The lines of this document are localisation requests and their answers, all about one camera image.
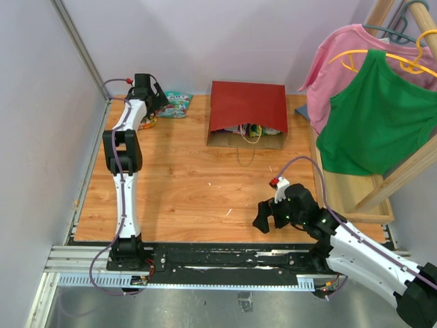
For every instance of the aluminium frame post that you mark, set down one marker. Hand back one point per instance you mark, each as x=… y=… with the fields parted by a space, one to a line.
x=66 y=19

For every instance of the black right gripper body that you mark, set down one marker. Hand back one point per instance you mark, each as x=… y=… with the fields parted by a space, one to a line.
x=283 y=214

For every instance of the blue grey mat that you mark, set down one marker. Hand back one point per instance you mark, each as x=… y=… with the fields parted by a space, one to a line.
x=303 y=111

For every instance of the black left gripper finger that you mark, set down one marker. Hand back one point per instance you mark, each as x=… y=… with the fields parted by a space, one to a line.
x=155 y=88
x=161 y=100

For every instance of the green tank top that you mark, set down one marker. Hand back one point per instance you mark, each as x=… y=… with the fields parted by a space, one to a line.
x=376 y=122

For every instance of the purple black cherry candy bag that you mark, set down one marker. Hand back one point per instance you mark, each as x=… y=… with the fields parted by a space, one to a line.
x=251 y=130

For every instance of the yellow clothes hanger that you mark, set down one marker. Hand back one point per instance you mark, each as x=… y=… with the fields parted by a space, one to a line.
x=412 y=67

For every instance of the pink t-shirt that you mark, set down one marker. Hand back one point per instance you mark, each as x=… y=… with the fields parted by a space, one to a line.
x=327 y=80

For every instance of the teal clothes hanger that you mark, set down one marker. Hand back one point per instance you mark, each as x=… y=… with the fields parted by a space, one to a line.
x=396 y=37

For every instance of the wooden clothes rack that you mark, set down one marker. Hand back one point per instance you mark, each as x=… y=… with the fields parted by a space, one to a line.
x=366 y=199

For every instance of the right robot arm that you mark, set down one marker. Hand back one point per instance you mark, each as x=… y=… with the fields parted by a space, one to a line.
x=341 y=247

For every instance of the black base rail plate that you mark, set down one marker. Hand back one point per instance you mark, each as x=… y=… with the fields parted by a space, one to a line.
x=238 y=264

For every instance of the red paper bag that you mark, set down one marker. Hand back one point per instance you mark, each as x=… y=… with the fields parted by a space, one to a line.
x=236 y=103

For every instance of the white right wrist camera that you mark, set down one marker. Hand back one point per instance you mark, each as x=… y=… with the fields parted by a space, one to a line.
x=279 y=185

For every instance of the orange Fox's fruits candy bag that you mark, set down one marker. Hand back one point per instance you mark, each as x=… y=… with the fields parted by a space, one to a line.
x=147 y=123

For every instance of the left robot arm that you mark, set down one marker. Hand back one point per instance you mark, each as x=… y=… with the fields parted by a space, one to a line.
x=123 y=158

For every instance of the teal Fox's mint candy bag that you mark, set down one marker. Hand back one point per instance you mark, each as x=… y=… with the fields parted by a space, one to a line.
x=178 y=105

